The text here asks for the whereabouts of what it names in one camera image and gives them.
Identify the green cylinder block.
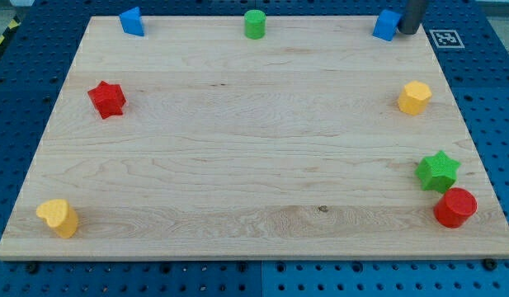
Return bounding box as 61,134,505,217
243,9,266,40

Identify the wooden board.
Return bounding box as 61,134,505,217
0,16,509,262

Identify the red star block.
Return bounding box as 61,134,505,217
87,81,126,120

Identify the yellow hexagon block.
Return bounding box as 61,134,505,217
398,81,432,116

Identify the blue triangle block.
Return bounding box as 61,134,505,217
119,7,144,36

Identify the blue cube block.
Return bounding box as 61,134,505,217
372,10,402,41

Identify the green star block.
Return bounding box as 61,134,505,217
414,150,461,194

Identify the yellow heart block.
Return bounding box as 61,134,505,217
35,199,78,238

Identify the red cylinder block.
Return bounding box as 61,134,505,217
433,187,478,229

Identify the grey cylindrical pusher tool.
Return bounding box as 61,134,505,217
398,0,429,35

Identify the white fiducial marker tag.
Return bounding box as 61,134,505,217
429,29,464,49

